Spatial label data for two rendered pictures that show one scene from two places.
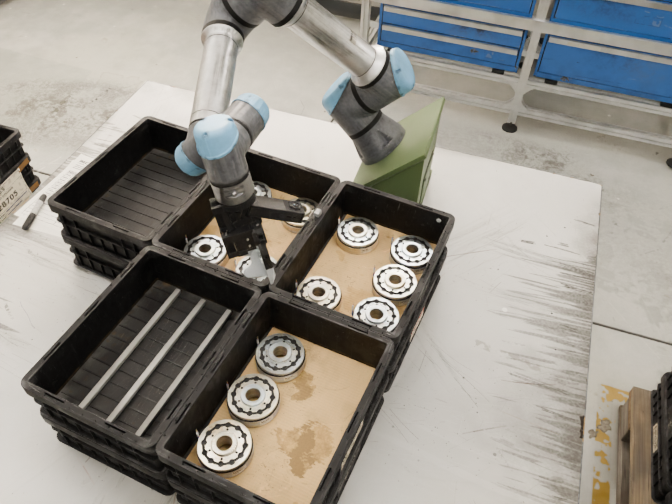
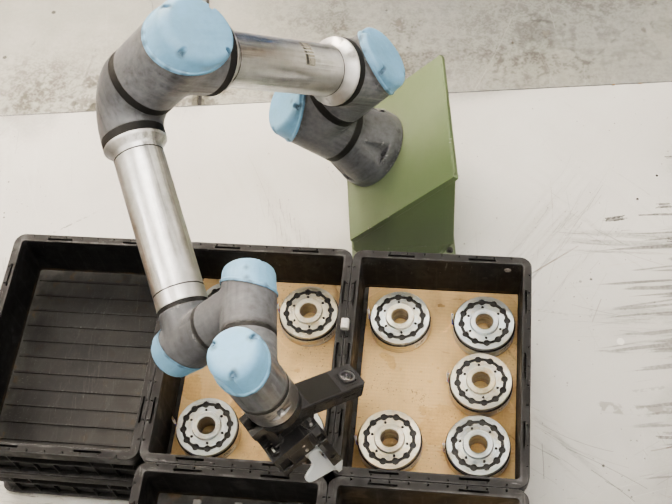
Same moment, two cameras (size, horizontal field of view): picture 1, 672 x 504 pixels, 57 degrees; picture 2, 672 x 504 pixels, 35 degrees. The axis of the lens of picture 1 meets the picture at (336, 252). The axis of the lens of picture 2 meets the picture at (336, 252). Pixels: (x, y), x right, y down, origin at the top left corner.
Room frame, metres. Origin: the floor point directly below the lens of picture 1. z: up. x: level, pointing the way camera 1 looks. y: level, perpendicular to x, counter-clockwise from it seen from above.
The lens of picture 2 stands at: (0.27, 0.18, 2.48)
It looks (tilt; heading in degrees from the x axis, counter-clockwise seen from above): 59 degrees down; 350
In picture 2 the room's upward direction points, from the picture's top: 9 degrees counter-clockwise
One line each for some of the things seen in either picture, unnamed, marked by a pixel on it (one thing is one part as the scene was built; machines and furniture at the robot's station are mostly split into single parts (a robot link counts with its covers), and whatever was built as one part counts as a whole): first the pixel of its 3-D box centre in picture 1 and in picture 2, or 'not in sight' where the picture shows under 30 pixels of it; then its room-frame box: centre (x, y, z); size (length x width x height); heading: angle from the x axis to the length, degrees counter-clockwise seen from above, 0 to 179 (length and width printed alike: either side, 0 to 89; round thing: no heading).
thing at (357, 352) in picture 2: (365, 268); (435, 377); (0.95, -0.07, 0.87); 0.40 x 0.30 x 0.11; 157
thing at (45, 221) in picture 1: (76, 194); not in sight; (1.34, 0.77, 0.70); 0.33 x 0.23 x 0.01; 163
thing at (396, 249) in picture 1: (411, 250); (484, 323); (1.02, -0.18, 0.86); 0.10 x 0.10 x 0.01
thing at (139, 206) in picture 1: (151, 190); (83, 355); (1.19, 0.48, 0.87); 0.40 x 0.30 x 0.11; 157
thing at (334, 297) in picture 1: (318, 293); (389, 439); (0.88, 0.04, 0.86); 0.10 x 0.10 x 0.01
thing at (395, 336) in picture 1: (366, 253); (435, 364); (0.95, -0.07, 0.92); 0.40 x 0.30 x 0.02; 157
